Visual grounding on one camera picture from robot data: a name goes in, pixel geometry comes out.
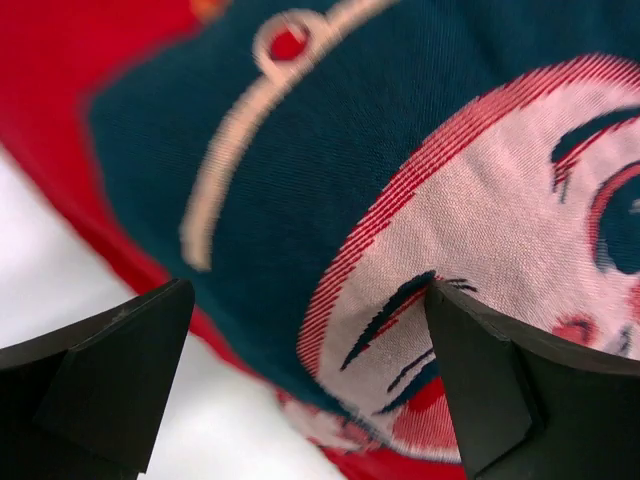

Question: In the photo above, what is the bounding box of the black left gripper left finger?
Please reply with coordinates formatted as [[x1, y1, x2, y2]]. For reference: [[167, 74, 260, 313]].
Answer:
[[1, 280, 195, 479]]

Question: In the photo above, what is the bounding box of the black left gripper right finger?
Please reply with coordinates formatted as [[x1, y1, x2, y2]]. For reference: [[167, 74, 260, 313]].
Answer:
[[425, 281, 639, 480]]

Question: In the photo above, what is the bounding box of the red cartoon print pillowcase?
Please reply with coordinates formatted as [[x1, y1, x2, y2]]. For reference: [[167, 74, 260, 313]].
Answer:
[[1, 1, 639, 479]]

